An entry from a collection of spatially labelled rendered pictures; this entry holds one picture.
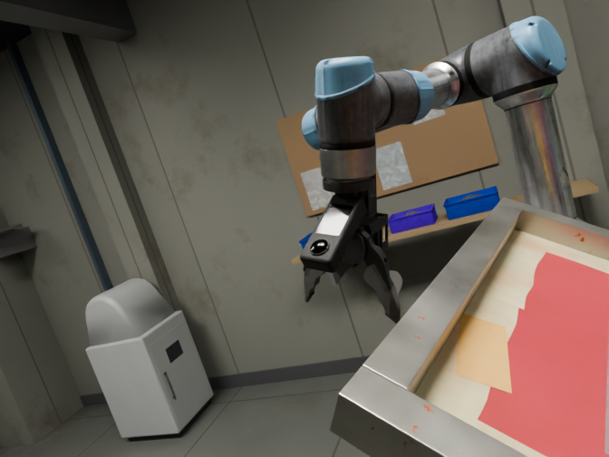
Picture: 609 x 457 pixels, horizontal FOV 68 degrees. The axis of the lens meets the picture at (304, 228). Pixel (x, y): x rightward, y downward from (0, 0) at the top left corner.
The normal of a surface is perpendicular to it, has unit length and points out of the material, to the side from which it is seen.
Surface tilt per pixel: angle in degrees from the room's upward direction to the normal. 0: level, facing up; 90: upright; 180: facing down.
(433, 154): 90
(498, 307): 32
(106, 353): 90
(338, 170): 92
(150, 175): 90
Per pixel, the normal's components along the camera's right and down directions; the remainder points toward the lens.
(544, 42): 0.58, -0.22
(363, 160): 0.48, 0.24
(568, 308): 0.15, -0.89
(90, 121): -0.33, 0.24
